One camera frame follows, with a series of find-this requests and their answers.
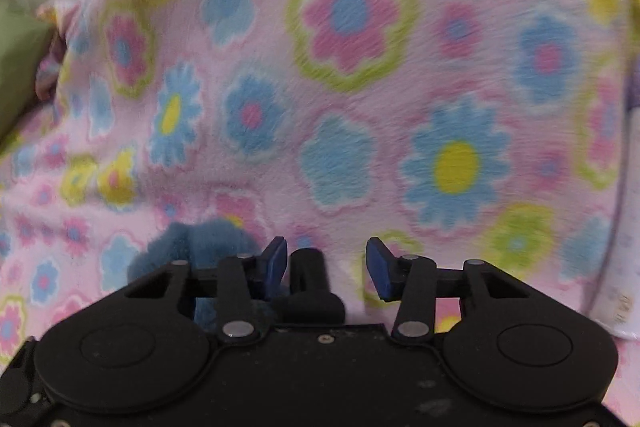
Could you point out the blue fluffy scrunchie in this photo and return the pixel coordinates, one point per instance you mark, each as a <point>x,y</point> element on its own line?
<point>165,252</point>

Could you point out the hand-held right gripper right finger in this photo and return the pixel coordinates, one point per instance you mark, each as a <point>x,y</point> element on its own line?
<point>380,272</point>

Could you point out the pink flowered fleece blanket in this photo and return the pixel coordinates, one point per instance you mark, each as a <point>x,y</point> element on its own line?
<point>350,107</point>

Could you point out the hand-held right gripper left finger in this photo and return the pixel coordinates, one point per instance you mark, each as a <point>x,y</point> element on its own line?
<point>274,267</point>

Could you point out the green pillow with white print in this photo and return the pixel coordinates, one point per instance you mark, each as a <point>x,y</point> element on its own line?
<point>20,57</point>

